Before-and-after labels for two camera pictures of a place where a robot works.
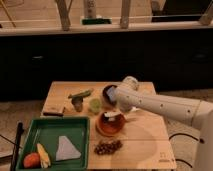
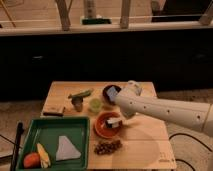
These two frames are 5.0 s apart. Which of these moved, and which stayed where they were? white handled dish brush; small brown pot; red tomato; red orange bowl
Moved: white handled dish brush
Stayed: small brown pot; red orange bowl; red tomato
